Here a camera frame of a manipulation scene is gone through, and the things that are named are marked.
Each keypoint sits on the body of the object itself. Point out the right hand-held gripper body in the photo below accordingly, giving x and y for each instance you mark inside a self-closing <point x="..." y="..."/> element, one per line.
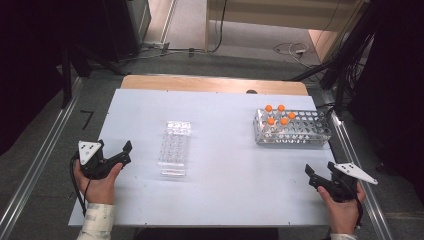
<point x="343" y="190"/>

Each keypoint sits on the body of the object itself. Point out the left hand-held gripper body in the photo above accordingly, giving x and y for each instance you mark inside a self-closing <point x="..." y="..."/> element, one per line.
<point x="87" y="151"/>

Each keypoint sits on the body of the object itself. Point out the perforated metal tube rack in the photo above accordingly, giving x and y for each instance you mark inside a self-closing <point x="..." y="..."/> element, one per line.
<point x="306" y="128"/>

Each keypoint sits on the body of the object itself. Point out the clear plastic tube rack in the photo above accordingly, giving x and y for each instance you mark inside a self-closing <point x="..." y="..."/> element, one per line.
<point x="175" y="150"/>

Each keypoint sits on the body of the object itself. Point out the person's right hand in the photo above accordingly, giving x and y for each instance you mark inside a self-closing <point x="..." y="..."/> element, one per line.
<point x="343" y="215"/>

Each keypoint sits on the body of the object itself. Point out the person's left hand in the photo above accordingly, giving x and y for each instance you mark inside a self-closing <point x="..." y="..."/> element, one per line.
<point x="98" y="190"/>

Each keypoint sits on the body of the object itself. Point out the dark curtain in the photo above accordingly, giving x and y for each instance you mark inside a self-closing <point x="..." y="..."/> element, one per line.
<point x="396" y="83"/>
<point x="30" y="66"/>

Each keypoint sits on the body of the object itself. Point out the wooden table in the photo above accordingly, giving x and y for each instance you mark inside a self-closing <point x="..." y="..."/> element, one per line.
<point x="200" y="83"/>

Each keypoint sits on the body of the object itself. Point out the grey power strip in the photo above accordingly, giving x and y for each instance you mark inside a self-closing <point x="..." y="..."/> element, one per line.
<point x="155" y="45"/>

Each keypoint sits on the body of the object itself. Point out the dark cabinet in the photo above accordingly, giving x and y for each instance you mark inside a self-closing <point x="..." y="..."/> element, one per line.
<point x="123" y="26"/>

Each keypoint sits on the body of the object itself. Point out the light wooden furniture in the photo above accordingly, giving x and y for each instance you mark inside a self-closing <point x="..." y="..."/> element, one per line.
<point x="266" y="16"/>

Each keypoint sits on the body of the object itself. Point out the aluminium floor rail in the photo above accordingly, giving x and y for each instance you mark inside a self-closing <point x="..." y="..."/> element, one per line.
<point x="53" y="133"/>
<point x="346" y="141"/>

